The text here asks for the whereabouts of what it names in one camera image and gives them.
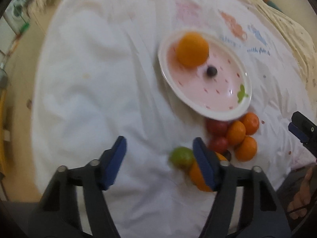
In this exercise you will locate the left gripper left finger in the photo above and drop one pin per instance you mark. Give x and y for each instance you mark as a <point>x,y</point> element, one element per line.
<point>57,213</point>

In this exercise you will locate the dark grape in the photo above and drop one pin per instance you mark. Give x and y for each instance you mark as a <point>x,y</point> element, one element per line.
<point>227,154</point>
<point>211,71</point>

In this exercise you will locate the white washing machine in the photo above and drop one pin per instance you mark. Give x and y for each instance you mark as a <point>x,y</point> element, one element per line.
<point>16,17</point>

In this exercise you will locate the large orange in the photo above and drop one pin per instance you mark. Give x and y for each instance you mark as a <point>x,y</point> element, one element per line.
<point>196,177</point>
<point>192,50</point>

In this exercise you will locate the white cartoon print duvet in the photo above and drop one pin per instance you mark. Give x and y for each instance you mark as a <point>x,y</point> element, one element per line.
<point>99,77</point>

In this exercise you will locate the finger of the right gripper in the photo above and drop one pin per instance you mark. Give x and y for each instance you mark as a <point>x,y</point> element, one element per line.
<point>298,133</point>
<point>303,124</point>

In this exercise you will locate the white pink ceramic plate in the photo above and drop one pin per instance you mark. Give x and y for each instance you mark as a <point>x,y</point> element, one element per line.
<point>224,97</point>

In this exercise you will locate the person's right hand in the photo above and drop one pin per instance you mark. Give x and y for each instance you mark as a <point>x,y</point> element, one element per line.
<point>301,198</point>

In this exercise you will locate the red tomato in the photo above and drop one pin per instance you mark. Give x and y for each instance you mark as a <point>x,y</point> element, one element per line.
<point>218,144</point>
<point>217,128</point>

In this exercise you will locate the cream floral bed sheet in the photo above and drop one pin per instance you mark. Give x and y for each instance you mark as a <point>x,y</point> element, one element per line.
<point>300,42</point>

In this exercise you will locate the green lime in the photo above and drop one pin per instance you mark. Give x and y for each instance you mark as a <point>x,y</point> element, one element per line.
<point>182,158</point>

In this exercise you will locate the small mandarin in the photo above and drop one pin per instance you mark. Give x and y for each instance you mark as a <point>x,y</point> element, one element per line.
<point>251,123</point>
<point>246,150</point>
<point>236,133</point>

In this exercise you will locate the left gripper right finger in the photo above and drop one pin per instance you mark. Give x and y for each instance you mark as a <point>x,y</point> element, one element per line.
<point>261,213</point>

